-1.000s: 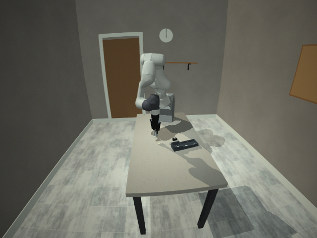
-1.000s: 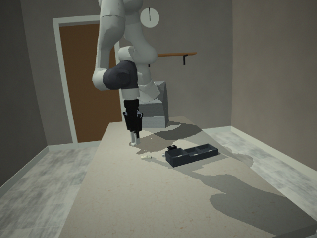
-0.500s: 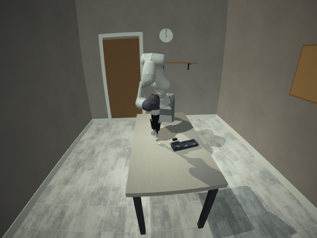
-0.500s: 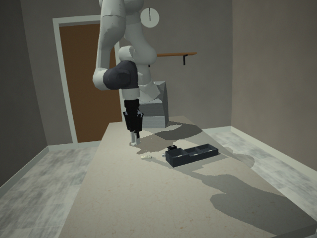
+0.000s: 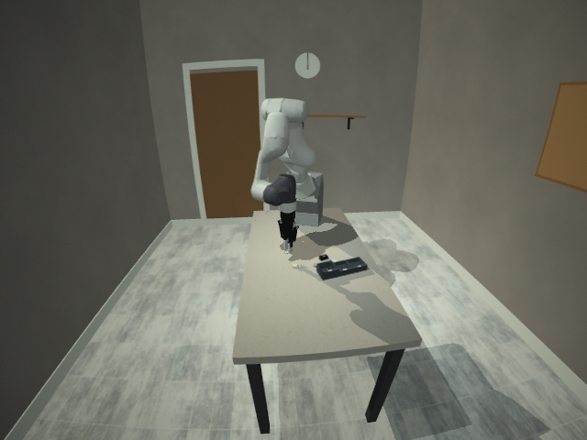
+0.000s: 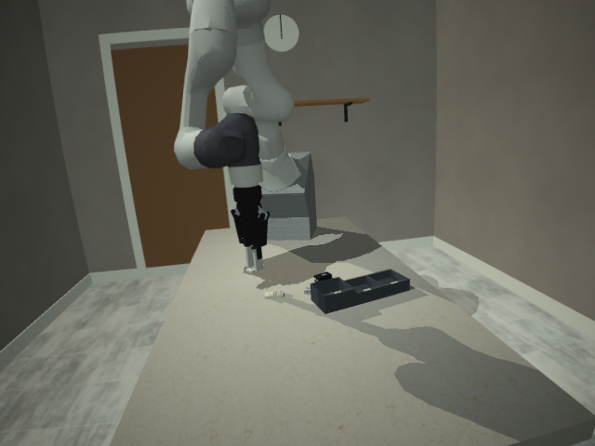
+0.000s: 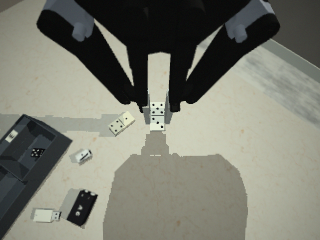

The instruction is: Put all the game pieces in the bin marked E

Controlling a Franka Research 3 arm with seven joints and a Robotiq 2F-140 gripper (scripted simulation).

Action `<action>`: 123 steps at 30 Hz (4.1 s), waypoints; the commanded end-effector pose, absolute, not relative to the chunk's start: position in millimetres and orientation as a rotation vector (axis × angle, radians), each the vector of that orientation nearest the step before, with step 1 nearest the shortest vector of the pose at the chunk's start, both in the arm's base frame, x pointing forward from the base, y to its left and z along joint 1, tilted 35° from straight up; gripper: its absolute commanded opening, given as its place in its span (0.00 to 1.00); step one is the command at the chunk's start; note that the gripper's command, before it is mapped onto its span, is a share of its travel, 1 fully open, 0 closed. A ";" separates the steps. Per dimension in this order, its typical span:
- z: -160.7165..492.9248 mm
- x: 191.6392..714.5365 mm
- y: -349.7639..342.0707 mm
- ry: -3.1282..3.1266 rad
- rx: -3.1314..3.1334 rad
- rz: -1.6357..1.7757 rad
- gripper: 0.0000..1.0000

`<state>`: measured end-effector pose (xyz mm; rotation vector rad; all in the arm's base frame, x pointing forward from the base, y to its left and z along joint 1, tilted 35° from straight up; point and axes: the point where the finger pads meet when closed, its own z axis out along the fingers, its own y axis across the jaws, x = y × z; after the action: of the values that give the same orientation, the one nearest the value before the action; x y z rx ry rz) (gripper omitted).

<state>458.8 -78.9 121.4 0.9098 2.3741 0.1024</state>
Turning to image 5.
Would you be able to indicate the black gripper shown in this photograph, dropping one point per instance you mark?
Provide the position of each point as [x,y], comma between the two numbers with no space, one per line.
[288,230]

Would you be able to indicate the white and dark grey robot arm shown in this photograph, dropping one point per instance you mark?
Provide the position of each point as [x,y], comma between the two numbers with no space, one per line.
[285,189]

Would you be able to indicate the dark grey rack of bins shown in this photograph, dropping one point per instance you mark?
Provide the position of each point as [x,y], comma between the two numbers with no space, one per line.
[340,268]

